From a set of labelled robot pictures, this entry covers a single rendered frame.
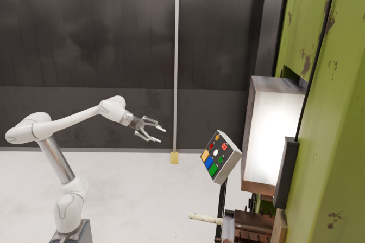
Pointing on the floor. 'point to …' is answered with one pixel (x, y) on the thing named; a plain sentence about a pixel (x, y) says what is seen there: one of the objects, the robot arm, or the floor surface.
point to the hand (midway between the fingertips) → (158, 134)
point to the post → (220, 208)
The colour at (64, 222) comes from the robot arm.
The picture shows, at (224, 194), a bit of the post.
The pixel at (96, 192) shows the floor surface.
